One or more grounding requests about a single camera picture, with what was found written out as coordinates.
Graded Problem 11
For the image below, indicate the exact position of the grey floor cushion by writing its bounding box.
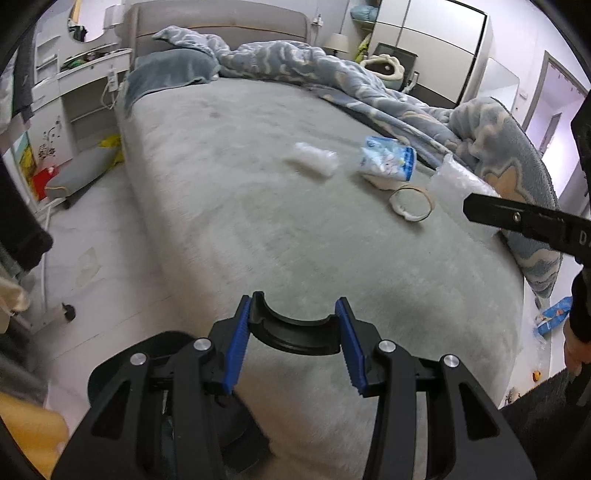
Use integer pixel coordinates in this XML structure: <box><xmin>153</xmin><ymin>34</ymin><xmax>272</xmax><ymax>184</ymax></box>
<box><xmin>45</xmin><ymin>147</ymin><xmax>122</xmax><ymax>209</ymax></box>

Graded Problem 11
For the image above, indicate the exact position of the person's right hand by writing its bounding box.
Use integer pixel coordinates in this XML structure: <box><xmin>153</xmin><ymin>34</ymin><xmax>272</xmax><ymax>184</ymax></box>
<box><xmin>564</xmin><ymin>330</ymin><xmax>583</xmax><ymax>376</ymax></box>

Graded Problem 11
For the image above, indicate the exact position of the blue grey pillow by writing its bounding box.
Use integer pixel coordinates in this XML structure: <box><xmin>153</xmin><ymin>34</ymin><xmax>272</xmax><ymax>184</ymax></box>
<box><xmin>124</xmin><ymin>48</ymin><xmax>220</xmax><ymax>112</ymax></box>

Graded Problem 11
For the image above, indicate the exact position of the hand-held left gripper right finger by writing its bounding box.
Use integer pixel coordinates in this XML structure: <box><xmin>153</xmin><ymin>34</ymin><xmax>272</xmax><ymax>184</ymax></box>
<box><xmin>335</xmin><ymin>298</ymin><xmax>539</xmax><ymax>480</ymax></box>

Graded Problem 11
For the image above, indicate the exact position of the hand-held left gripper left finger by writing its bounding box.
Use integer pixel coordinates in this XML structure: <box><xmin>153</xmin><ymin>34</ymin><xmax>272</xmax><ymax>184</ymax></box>
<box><xmin>51</xmin><ymin>292</ymin><xmax>259</xmax><ymax>480</ymax></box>

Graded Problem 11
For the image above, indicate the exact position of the white dressing table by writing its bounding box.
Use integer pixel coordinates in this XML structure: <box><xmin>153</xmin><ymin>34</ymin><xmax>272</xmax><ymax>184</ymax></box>
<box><xmin>28</xmin><ymin>28</ymin><xmax>132</xmax><ymax>153</ymax></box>

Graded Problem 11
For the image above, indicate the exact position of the cardboard tape roll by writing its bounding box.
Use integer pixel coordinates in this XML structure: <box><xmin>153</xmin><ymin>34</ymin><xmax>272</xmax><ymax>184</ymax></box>
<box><xmin>389</xmin><ymin>185</ymin><xmax>435</xmax><ymax>222</ymax></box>

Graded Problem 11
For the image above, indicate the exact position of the blue white packet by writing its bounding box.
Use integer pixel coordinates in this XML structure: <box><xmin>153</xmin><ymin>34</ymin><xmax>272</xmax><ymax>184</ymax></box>
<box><xmin>359</xmin><ymin>136</ymin><xmax>417</xmax><ymax>182</ymax></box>

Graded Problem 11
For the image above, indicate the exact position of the yellow plastic bag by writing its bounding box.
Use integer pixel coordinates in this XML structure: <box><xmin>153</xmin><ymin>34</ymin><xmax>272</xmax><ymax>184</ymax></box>
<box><xmin>99</xmin><ymin>135</ymin><xmax>125</xmax><ymax>164</ymax></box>

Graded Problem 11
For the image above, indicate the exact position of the round wall mirror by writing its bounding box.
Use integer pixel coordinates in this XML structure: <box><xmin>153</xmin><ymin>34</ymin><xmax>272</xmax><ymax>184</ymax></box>
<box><xmin>67</xmin><ymin>0</ymin><xmax>112</xmax><ymax>43</ymax></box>

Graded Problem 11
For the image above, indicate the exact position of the bedside lamp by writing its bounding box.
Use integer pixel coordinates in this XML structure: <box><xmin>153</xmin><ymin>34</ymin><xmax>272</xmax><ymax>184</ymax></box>
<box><xmin>322</xmin><ymin>33</ymin><xmax>351</xmax><ymax>56</ymax></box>

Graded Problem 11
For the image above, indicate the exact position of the dark fuzzy cloth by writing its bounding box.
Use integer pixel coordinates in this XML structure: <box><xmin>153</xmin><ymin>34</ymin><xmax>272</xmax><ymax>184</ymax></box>
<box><xmin>499</xmin><ymin>369</ymin><xmax>585</xmax><ymax>480</ymax></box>

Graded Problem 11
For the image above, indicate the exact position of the cream sock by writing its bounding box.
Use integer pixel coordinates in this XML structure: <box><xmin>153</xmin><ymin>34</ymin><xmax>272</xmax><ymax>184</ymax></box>
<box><xmin>365</xmin><ymin>171</ymin><xmax>419</xmax><ymax>191</ymax></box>

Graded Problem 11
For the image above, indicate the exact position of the red box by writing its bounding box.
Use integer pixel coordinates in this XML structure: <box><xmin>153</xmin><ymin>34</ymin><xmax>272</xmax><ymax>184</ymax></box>
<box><xmin>32</xmin><ymin>167</ymin><xmax>56</xmax><ymax>201</ymax></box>

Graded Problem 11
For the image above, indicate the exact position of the clear floor wrapper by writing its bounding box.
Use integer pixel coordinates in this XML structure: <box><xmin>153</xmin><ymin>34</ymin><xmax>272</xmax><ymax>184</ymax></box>
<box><xmin>76</xmin><ymin>247</ymin><xmax>100</xmax><ymax>284</ymax></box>

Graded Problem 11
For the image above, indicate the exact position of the yellow cloth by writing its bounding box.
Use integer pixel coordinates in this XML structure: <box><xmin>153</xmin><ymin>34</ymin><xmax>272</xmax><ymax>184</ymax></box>
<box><xmin>0</xmin><ymin>392</ymin><xmax>70</xmax><ymax>480</ymax></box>

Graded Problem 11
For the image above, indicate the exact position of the black curved plastic clip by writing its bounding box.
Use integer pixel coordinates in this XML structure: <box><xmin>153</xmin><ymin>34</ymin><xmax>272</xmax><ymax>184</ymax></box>
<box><xmin>252</xmin><ymin>291</ymin><xmax>342</xmax><ymax>356</ymax></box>

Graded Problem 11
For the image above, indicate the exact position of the white wardrobe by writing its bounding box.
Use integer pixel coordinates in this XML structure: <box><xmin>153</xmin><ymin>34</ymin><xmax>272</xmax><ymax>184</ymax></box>
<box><xmin>348</xmin><ymin>0</ymin><xmax>492</xmax><ymax>109</ymax></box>

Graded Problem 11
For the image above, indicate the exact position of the cream garment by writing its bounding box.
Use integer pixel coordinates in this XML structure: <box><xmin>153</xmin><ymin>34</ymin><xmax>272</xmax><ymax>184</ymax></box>
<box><xmin>0</xmin><ymin>268</ymin><xmax>31</xmax><ymax>319</ymax></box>

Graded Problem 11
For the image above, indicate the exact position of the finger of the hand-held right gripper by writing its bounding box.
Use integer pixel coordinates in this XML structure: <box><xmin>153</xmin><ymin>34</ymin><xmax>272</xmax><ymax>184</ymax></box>
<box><xmin>464</xmin><ymin>191</ymin><xmax>561</xmax><ymax>252</ymax></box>

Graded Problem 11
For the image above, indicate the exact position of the dark grey knit cardigan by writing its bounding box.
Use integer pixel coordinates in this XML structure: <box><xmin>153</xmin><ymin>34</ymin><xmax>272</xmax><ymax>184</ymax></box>
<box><xmin>11</xmin><ymin>28</ymin><xmax>38</xmax><ymax>121</ymax></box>

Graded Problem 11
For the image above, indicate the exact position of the white cat bed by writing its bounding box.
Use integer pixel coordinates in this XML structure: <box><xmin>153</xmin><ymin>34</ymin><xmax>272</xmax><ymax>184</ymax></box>
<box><xmin>360</xmin><ymin>53</ymin><xmax>406</xmax><ymax>88</ymax></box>

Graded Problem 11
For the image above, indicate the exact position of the blue patterned blanket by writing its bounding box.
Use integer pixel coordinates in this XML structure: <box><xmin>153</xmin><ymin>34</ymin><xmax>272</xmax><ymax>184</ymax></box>
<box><xmin>152</xmin><ymin>25</ymin><xmax>563</xmax><ymax>298</ymax></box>

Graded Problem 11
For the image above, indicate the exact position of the blue snack packet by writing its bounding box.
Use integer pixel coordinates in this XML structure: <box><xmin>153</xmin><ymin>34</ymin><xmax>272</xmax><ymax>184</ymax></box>
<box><xmin>536</xmin><ymin>298</ymin><xmax>573</xmax><ymax>334</ymax></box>

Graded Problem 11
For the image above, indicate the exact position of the black chair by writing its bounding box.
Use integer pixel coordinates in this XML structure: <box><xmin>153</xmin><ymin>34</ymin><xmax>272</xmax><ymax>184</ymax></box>
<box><xmin>372</xmin><ymin>42</ymin><xmax>419</xmax><ymax>88</ymax></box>

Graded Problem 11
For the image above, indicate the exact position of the grey bed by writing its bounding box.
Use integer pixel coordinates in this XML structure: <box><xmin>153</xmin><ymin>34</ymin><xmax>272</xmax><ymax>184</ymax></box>
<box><xmin>113</xmin><ymin>2</ymin><xmax>527</xmax><ymax>480</ymax></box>

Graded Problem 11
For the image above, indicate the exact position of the clear plastic wrapper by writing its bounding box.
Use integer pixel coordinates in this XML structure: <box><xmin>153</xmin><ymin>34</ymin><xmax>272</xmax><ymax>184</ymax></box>
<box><xmin>427</xmin><ymin>154</ymin><xmax>502</xmax><ymax>206</ymax></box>

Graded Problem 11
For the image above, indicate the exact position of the crumpled white plastic bag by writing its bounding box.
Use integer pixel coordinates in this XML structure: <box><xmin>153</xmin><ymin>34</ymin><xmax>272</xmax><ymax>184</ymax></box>
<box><xmin>285</xmin><ymin>142</ymin><xmax>340</xmax><ymax>176</ymax></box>

